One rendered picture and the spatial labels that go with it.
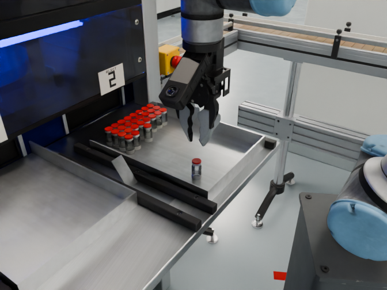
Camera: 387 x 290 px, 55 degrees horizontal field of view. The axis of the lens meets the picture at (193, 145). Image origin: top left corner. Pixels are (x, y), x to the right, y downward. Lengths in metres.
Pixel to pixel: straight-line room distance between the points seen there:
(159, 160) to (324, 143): 1.07
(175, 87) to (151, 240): 0.28
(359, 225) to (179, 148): 0.47
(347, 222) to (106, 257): 0.40
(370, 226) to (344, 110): 1.78
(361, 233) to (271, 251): 1.27
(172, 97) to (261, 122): 1.29
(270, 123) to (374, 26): 0.75
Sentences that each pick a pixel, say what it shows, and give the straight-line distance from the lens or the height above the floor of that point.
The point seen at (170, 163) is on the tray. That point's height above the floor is 0.88.
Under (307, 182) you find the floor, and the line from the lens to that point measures 2.34.
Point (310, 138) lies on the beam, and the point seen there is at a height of 0.48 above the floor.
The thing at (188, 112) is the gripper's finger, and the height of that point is 1.04.
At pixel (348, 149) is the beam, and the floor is 0.49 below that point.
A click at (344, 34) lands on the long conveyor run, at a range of 1.68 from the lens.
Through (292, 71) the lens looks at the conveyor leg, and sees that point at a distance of 1.73.
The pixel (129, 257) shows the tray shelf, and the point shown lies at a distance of 0.67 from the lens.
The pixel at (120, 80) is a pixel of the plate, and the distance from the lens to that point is 1.00.
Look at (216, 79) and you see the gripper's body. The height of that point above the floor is 1.12.
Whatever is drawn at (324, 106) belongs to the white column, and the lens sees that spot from 2.39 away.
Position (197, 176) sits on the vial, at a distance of 0.81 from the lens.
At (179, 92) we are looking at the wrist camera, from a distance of 0.63.
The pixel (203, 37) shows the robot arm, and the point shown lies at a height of 1.20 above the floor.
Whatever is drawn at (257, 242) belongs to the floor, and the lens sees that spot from 1.91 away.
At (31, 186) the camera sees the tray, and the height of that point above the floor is 0.88.
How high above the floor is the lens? 1.38
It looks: 32 degrees down
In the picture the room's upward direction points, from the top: straight up
